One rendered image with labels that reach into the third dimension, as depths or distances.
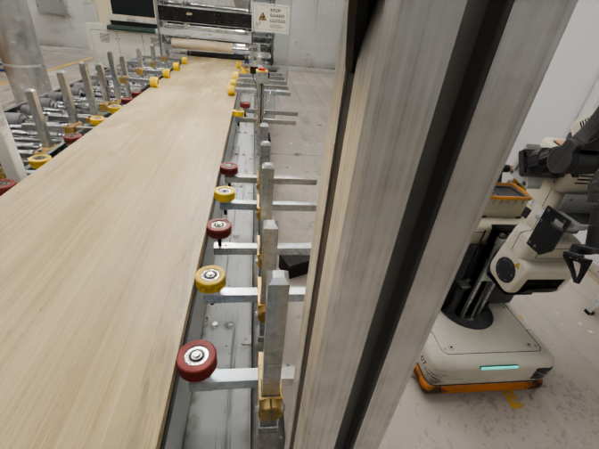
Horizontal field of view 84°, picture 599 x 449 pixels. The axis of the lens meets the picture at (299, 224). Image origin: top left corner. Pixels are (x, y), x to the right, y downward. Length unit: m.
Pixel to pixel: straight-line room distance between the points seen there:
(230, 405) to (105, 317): 0.40
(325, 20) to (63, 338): 11.30
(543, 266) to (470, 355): 0.53
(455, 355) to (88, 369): 1.44
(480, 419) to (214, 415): 1.33
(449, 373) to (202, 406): 1.13
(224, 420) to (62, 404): 0.40
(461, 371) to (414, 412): 0.30
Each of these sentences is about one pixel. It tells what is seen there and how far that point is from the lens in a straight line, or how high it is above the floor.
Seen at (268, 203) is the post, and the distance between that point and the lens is 1.02.
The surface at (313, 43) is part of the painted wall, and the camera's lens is 11.68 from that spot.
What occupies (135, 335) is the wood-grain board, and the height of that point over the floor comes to 0.90.
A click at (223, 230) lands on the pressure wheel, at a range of 1.10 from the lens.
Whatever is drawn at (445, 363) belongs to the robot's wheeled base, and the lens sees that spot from 1.72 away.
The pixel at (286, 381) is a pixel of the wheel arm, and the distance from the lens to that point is 0.82.
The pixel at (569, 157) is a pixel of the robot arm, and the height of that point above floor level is 1.25.
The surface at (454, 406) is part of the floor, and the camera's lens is 1.96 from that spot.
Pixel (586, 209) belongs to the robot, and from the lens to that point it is 1.47.
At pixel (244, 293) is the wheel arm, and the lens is 0.96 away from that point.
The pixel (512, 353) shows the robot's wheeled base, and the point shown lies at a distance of 1.93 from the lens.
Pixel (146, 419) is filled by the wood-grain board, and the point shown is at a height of 0.90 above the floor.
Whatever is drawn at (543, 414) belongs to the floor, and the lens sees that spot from 2.18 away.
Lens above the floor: 1.51
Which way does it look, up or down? 32 degrees down
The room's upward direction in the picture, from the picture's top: 6 degrees clockwise
